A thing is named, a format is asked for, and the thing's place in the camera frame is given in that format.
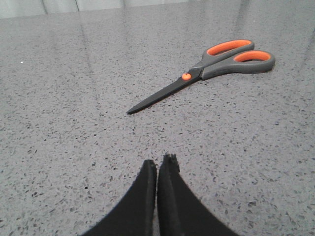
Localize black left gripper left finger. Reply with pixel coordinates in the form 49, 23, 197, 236
84, 160, 157, 236

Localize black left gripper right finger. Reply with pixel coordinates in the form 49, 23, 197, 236
157, 154, 236, 236

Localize grey and orange scissors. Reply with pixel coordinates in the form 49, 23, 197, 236
127, 39, 275, 115

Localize light grey curtain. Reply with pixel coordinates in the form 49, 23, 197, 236
0, 0, 315, 21

